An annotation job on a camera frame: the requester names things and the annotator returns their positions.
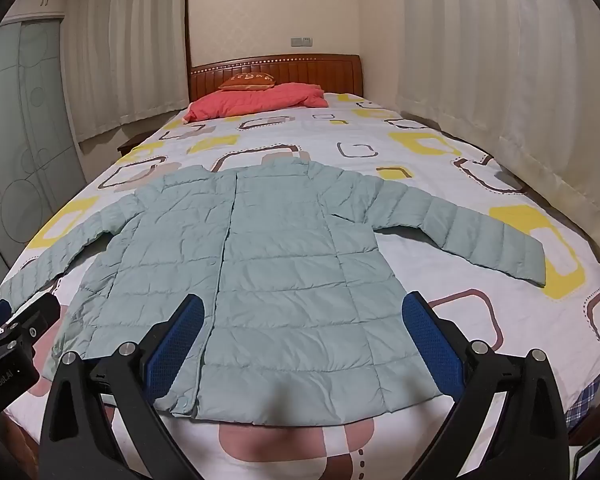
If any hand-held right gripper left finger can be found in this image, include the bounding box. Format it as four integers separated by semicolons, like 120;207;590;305
39;293;206;480

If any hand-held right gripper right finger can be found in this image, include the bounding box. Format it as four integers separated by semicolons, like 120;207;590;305
401;292;573;480

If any light green puffer jacket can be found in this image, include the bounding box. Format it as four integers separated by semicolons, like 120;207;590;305
0;159;547;418

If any frosted glass sliding wardrobe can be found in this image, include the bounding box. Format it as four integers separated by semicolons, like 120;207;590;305
0;17;88;306

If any blue plaid cloth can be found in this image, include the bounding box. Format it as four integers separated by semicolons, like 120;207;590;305
565;380;600;431

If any patterned bed sheet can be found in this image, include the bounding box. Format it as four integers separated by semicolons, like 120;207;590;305
2;91;600;480

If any dark wooden nightstand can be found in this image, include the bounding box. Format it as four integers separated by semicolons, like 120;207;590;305
117;132;151;156

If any pink quilt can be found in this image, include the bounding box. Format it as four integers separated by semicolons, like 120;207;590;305
183;82;329;123

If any orange patterned pillow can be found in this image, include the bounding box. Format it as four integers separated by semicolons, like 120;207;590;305
218;71;277;92

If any cream window curtain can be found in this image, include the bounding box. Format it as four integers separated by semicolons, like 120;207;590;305
60;0;190;153

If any wooden headboard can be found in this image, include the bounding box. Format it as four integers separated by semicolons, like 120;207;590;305
187;53;365;102

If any cream wall curtain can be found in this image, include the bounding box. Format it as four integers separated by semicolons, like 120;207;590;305
397;0;600;281

